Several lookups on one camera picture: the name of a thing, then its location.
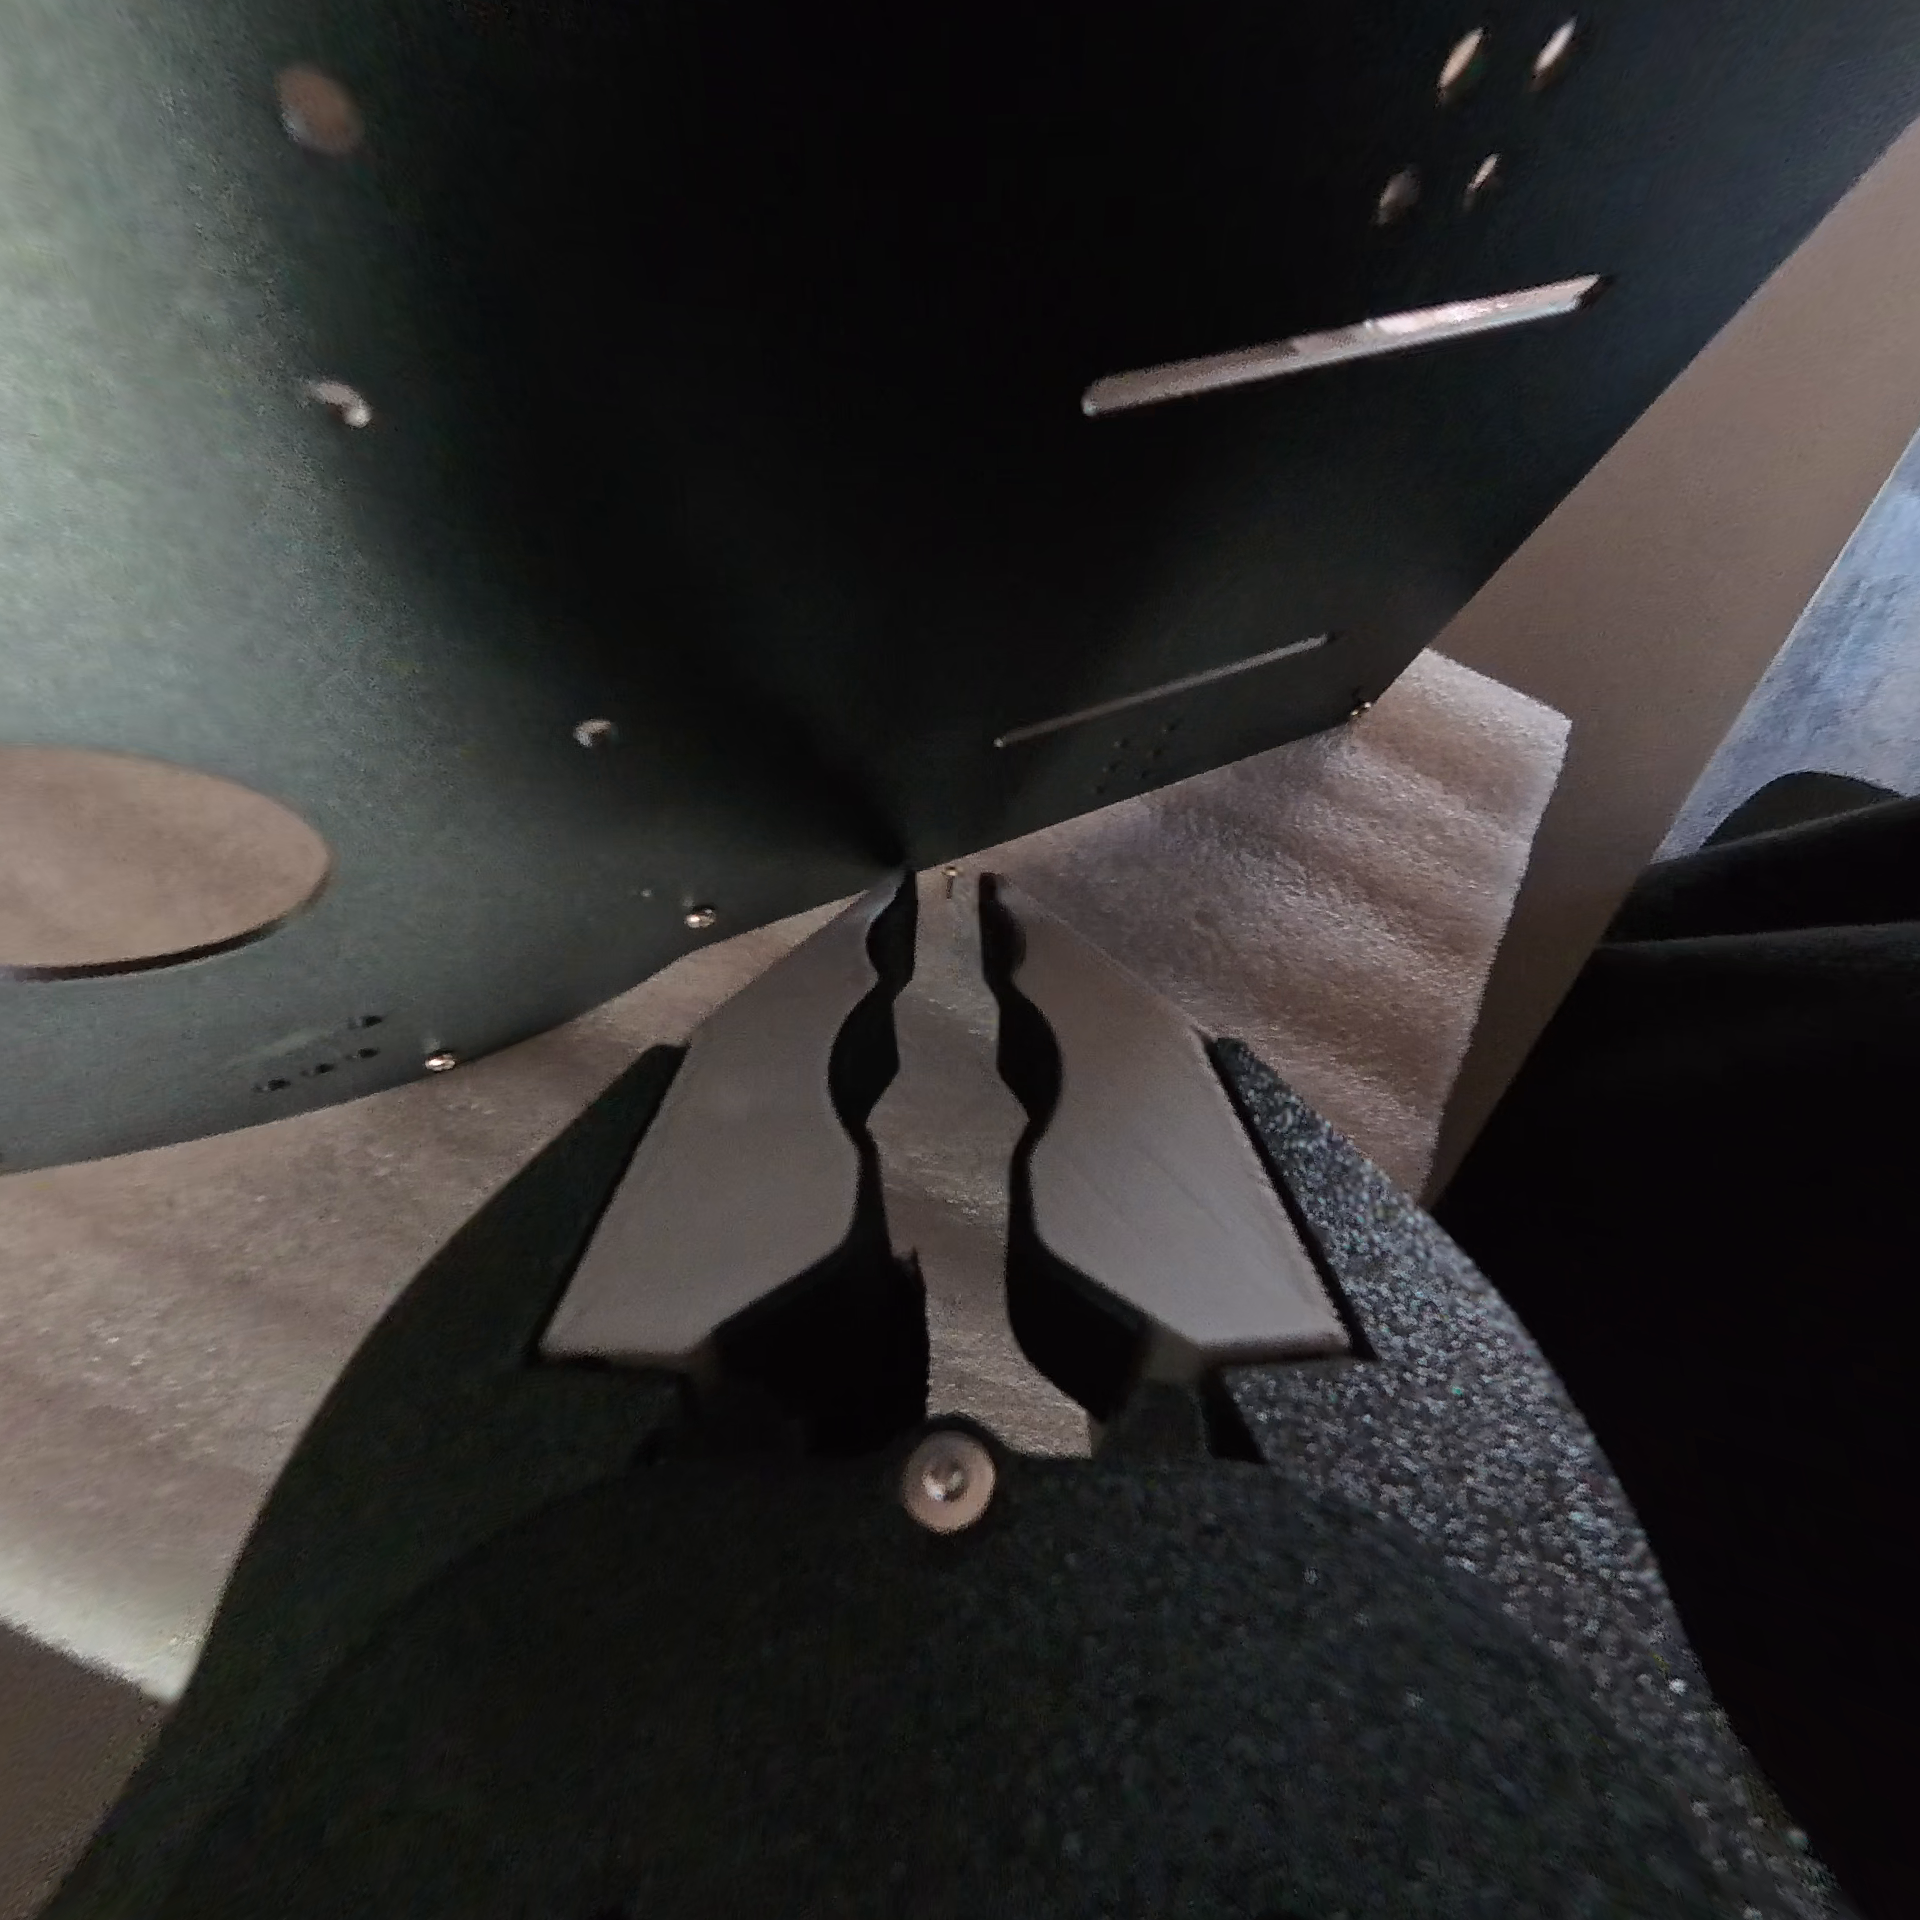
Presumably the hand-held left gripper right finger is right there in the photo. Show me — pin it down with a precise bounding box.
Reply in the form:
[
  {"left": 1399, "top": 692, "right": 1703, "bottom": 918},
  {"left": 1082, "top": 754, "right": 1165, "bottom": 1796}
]
[{"left": 977, "top": 872, "right": 1354, "bottom": 1364}]

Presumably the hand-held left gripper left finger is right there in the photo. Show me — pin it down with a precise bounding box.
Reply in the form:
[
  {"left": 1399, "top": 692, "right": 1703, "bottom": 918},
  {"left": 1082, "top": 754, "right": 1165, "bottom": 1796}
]
[{"left": 537, "top": 872, "right": 924, "bottom": 1364}]

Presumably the black metal base plate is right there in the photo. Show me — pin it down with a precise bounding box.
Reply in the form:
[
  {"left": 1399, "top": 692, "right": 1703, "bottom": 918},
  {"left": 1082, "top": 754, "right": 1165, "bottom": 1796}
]
[{"left": 0, "top": 0, "right": 1920, "bottom": 1175}]

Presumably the white foam sheet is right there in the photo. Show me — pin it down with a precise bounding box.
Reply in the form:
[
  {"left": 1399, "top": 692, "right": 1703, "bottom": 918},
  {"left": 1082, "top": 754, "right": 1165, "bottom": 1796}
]
[{"left": 0, "top": 646, "right": 1575, "bottom": 1706}]

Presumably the person's black top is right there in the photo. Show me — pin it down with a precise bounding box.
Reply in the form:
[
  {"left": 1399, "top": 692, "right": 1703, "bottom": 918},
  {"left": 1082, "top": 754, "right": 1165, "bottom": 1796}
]
[{"left": 1431, "top": 765, "right": 1920, "bottom": 1920}]

